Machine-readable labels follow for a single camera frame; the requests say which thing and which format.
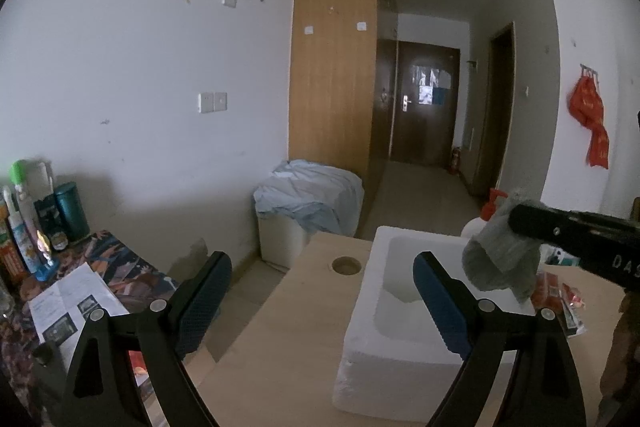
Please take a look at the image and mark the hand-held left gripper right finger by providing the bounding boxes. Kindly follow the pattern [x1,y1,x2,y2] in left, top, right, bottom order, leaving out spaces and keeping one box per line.
[412,251,587,427]

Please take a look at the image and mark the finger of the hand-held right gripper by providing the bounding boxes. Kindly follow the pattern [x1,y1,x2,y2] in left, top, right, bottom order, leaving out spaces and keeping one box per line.
[507,202,587,261]

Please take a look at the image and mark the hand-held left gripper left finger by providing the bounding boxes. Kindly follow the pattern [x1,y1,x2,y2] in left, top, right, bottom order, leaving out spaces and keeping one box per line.
[59,250,233,427]

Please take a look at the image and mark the grey sock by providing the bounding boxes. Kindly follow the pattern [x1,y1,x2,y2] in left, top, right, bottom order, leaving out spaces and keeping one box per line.
[461,188,544,304]

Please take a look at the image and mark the white foam box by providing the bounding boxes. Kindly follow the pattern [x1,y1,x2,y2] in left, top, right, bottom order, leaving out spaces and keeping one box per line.
[332,225,536,425]

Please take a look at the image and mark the person's right forearm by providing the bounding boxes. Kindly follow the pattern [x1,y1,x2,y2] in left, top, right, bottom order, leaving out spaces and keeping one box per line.
[597,289,640,427]

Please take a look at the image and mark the red snack packet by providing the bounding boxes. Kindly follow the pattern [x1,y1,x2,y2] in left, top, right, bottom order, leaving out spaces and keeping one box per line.
[530,271,572,314]

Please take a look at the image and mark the white lotion bottle red pump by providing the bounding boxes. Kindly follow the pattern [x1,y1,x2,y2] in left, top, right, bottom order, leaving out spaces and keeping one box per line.
[460,188,509,239]

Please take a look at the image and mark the red and white striped packet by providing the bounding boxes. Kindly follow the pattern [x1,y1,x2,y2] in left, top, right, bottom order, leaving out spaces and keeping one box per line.
[559,282,589,341]

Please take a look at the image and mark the side table with patterned cloth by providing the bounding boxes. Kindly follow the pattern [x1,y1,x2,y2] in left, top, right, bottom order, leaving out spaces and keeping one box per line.
[0,229,181,427]

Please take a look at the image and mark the orange red packet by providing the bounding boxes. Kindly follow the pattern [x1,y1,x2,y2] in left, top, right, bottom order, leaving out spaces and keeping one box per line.
[127,349,152,379]

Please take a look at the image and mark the white storage box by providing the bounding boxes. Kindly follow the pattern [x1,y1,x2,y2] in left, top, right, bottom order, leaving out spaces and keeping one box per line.
[257,212,312,271]

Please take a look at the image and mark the brown side door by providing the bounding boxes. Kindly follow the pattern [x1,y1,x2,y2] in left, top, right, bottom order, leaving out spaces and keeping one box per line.
[472,22,516,198]

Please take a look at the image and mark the red bags on hook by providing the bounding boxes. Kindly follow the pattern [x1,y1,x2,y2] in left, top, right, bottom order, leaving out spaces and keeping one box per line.
[567,74,611,170]

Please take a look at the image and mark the white paper leaflet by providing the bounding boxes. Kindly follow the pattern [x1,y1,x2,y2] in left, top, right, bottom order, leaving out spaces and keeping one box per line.
[27,263,132,349]

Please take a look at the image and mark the dark brown entrance door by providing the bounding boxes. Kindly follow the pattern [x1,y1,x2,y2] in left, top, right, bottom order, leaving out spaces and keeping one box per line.
[390,39,461,168]

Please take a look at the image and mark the teal tumbler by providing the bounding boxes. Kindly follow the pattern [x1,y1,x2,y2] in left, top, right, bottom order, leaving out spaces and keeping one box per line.
[53,182,91,243]

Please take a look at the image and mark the papers on door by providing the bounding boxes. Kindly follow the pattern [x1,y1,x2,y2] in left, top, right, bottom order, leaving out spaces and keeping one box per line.
[412,65,451,106]

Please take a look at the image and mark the blue and white tube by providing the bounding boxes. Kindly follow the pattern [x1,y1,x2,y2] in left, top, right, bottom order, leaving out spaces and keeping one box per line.
[7,212,44,276]

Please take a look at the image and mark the white spray can green cap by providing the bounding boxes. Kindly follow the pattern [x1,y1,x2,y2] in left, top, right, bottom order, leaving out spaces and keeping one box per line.
[10,159,42,228]

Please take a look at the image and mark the wooden wardrobe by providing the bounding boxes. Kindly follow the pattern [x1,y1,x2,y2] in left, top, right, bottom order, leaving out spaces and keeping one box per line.
[288,0,399,214]

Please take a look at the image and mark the double wall light switch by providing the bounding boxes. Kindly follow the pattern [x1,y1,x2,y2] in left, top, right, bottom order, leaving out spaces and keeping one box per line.
[197,91,229,114]

